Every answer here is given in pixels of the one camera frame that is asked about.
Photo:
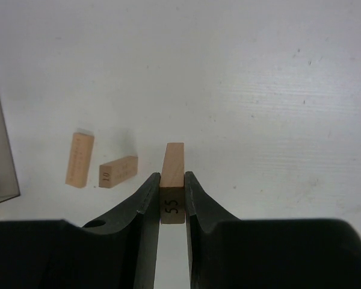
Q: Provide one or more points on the wooden block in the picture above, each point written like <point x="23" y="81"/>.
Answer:
<point x="79" y="158"/>
<point x="172" y="185"/>
<point x="115" y="172"/>

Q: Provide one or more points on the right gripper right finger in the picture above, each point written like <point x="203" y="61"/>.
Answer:
<point x="227" y="252"/>

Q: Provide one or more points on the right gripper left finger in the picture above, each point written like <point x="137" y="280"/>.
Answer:
<point x="115" y="250"/>

